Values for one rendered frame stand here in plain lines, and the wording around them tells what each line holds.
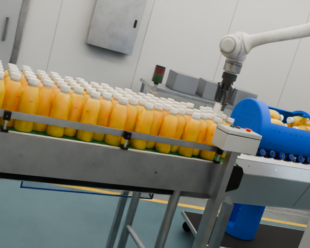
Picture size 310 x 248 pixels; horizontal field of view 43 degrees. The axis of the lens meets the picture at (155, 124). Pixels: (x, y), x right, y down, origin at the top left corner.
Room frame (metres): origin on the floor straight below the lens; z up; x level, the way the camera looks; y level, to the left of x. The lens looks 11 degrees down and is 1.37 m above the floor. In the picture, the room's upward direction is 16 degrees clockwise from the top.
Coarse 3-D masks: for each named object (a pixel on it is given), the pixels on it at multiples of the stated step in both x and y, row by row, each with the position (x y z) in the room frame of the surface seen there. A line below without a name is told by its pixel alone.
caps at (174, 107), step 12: (0, 72) 1.43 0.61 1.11; (12, 72) 1.50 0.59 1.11; (24, 72) 1.68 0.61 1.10; (36, 84) 1.50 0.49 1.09; (48, 84) 1.55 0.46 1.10; (60, 84) 1.61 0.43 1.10; (72, 84) 1.67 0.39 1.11; (84, 84) 1.74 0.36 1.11; (96, 84) 1.87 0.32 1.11; (96, 96) 1.60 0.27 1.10; (108, 96) 1.67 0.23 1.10; (120, 96) 1.68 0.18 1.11; (132, 96) 1.80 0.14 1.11; (144, 96) 1.92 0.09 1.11; (168, 108) 1.84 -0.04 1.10; (180, 108) 1.86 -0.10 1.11
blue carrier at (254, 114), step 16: (240, 112) 2.24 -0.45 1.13; (256, 112) 2.12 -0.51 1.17; (288, 112) 2.43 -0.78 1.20; (304, 112) 2.37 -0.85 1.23; (256, 128) 2.09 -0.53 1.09; (272, 128) 2.10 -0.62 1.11; (288, 128) 2.16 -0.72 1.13; (272, 144) 2.14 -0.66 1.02; (288, 144) 2.18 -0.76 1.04; (304, 144) 2.23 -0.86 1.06
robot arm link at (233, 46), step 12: (228, 36) 1.83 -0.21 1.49; (240, 36) 1.85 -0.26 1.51; (252, 36) 1.85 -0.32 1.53; (264, 36) 1.84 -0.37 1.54; (276, 36) 1.85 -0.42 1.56; (288, 36) 1.87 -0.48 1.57; (300, 36) 1.90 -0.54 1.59; (228, 48) 1.81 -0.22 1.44; (240, 48) 1.83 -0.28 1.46; (252, 48) 1.87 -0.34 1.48
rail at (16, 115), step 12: (24, 120) 1.46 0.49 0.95; (36, 120) 1.48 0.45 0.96; (48, 120) 1.50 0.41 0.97; (60, 120) 1.52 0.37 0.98; (108, 132) 1.62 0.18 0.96; (120, 132) 1.64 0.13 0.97; (132, 132) 1.67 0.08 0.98; (180, 144) 1.78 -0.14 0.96; (192, 144) 1.81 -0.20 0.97; (204, 144) 1.84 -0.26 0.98
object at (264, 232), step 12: (192, 216) 2.95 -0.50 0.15; (192, 228) 2.74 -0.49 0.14; (264, 228) 3.13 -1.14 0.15; (276, 228) 3.21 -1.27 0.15; (288, 228) 3.30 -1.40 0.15; (228, 240) 2.70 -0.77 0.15; (240, 240) 2.76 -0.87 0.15; (252, 240) 2.83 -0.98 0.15; (264, 240) 2.89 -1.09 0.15; (276, 240) 2.96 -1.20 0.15; (288, 240) 3.03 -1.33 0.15; (300, 240) 3.10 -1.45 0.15
